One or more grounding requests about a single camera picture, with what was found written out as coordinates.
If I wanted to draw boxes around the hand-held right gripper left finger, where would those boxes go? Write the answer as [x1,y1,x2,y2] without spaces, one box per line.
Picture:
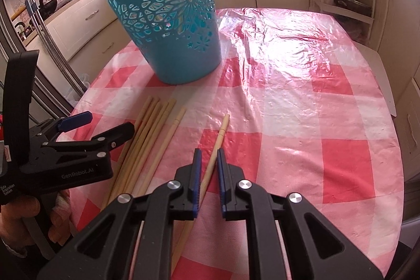
[37,148,202,280]

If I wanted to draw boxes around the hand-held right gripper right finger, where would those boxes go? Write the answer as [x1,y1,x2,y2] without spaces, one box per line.
[217,149,384,280]

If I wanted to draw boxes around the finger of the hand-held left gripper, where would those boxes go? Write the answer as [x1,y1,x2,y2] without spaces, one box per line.
[31,111,93,143]
[41,122,136,157]

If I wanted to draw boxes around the bundle of bamboo chopsticks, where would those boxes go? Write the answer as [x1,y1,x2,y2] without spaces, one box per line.
[100,96,187,212]

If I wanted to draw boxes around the pale bamboo chopstick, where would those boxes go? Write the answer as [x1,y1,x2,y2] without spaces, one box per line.
[171,114,230,269]

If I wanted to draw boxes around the blue perforated plastic basket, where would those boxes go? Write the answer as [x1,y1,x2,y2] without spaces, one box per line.
[97,0,222,85]

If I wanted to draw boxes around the person's left hand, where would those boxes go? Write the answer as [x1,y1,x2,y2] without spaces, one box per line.
[0,190,71,254]

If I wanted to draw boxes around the trash bin with plastic bag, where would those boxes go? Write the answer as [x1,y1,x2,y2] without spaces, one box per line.
[68,73,90,104]

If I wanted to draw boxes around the stainless steel refrigerator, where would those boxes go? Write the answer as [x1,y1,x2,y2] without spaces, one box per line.
[0,0,87,123]

